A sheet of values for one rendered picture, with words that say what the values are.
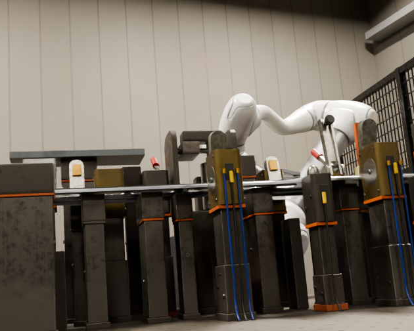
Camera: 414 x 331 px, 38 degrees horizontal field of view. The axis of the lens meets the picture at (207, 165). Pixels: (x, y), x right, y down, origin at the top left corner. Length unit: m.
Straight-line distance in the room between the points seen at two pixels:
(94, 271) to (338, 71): 4.00
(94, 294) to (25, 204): 0.27
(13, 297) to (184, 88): 3.34
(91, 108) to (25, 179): 2.95
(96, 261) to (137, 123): 2.90
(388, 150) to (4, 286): 0.83
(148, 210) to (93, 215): 0.12
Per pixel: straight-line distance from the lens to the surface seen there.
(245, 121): 2.00
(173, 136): 1.60
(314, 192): 1.30
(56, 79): 4.14
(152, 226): 1.35
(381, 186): 1.32
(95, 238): 1.34
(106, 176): 1.53
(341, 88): 5.07
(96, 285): 1.33
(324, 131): 1.74
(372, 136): 1.42
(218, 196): 1.22
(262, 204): 1.41
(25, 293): 1.18
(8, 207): 1.20
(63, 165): 1.72
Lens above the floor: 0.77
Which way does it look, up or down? 11 degrees up
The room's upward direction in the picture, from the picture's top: 5 degrees counter-clockwise
